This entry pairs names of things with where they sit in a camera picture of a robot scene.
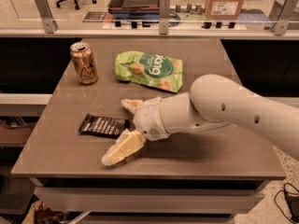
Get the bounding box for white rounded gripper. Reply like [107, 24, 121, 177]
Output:
[102, 97, 170, 166]

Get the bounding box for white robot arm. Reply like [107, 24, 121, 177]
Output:
[102, 75, 299, 166]

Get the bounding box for dark chocolate rxbar wrapper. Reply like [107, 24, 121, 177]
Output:
[78, 114, 130, 138]

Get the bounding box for green snack bag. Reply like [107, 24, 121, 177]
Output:
[115, 50, 183, 92]

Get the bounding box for gold soda can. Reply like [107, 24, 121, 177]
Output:
[70, 42, 98, 85]

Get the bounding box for cardboard box with label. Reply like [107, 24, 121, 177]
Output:
[205, 0, 244, 20]

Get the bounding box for glass barrier panel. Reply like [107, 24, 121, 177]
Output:
[0, 0, 298, 38]

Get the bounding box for left metal glass bracket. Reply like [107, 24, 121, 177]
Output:
[35, 0, 58, 34]

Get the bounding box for metal glass bracket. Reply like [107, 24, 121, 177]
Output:
[35, 0, 58, 34]
[269, 0, 299, 35]
[159, 0, 170, 35]

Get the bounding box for middle metal glass bracket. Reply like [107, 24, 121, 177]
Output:
[159, 0, 170, 35]

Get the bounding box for black power adapter with cable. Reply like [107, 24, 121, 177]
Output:
[274, 182, 299, 224]

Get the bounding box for right metal glass bracket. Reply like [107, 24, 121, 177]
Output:
[269, 0, 299, 35]

